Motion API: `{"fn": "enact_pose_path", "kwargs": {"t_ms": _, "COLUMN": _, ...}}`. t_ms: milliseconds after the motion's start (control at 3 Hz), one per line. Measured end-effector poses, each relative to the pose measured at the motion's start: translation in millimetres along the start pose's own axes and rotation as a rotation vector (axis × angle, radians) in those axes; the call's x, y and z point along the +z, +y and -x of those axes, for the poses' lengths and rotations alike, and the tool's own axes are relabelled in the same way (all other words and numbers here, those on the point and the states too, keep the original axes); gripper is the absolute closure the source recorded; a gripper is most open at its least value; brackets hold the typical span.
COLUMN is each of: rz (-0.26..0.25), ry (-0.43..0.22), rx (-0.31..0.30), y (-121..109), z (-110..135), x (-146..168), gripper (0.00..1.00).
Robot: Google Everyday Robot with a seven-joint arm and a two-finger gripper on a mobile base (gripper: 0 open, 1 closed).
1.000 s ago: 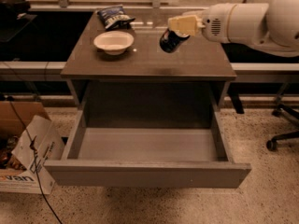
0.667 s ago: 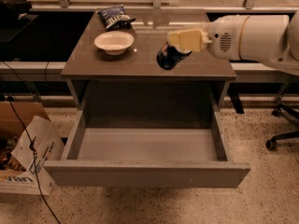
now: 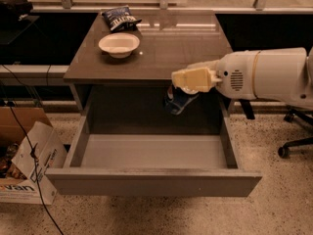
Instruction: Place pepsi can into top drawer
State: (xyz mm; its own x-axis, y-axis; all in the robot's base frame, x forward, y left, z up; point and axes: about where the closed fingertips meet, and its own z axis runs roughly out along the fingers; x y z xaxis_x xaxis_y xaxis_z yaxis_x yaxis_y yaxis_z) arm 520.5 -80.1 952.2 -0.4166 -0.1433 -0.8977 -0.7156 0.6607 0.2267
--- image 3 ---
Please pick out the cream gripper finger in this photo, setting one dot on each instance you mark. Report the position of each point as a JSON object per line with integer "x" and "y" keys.
{"x": 195, "y": 80}
{"x": 207, "y": 64}

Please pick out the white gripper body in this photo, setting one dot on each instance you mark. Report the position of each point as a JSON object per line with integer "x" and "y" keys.
{"x": 235, "y": 74}

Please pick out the blue pepsi can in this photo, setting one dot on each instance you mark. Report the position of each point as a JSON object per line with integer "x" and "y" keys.
{"x": 176, "y": 100}

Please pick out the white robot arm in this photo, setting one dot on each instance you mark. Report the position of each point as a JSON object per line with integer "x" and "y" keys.
{"x": 284, "y": 75}

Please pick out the grey cabinet with glossy top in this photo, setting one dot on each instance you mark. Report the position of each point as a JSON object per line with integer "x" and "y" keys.
{"x": 169, "y": 41}

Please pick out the open grey top drawer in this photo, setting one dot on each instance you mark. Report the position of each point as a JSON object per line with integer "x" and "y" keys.
{"x": 127, "y": 144}

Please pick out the white paper bowl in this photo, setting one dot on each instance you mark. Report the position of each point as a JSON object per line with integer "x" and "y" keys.
{"x": 119, "y": 45}

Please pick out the blue chip bag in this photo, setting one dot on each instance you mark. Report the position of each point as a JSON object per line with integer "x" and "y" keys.
{"x": 120, "y": 18}

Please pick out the cardboard box with white flaps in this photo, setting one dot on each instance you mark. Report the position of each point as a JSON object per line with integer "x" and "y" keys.
{"x": 29, "y": 146}

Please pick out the black side table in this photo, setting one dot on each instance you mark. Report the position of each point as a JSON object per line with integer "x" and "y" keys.
{"x": 10, "y": 34}

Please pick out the black bag on shelf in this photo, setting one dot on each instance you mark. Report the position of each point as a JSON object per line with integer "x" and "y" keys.
{"x": 15, "y": 10}

